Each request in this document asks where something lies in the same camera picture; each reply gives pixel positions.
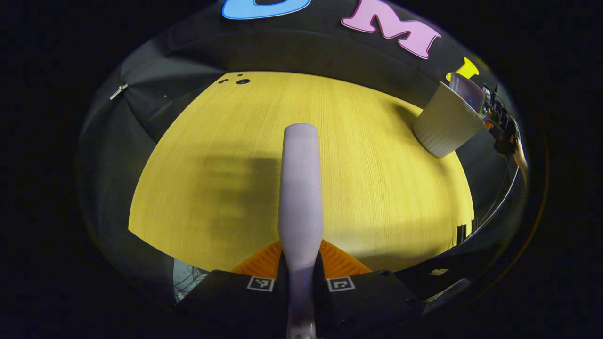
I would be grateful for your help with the yellow wooden desktop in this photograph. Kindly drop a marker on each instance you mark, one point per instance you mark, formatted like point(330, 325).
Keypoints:
point(212, 141)

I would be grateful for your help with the white ribbed garbage bin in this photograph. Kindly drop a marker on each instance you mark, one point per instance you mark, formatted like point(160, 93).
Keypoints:
point(443, 127)

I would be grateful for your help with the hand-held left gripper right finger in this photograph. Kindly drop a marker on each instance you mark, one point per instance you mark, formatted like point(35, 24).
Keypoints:
point(372, 306)

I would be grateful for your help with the small white tag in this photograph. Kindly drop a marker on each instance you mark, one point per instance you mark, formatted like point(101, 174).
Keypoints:
point(118, 91)

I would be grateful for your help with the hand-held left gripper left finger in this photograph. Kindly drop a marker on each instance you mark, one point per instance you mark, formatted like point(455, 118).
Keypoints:
point(226, 306)

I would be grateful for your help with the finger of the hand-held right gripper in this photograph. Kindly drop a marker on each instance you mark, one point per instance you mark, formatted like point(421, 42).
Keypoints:
point(487, 106)

